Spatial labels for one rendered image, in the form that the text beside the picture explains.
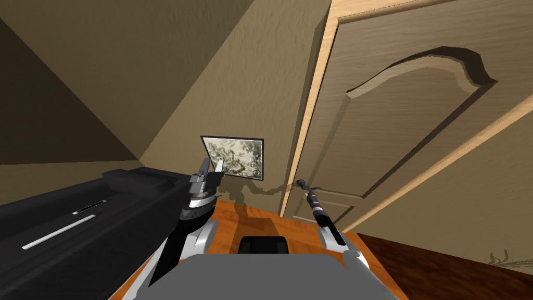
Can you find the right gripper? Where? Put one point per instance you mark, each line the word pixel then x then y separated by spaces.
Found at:
pixel 311 196

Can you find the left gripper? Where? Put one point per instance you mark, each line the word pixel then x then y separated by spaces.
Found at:
pixel 205 181

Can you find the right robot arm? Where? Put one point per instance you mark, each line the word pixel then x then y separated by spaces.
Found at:
pixel 333 237

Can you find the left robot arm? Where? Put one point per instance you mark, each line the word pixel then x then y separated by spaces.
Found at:
pixel 192 216

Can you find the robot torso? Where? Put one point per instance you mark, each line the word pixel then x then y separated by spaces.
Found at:
pixel 266 279

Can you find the brown wooden door leaf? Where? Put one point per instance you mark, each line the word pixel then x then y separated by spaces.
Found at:
pixel 399 125

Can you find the black cabinet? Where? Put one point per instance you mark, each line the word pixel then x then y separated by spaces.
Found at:
pixel 83 233

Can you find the black framed wall picture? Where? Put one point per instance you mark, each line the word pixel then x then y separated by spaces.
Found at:
pixel 239 157

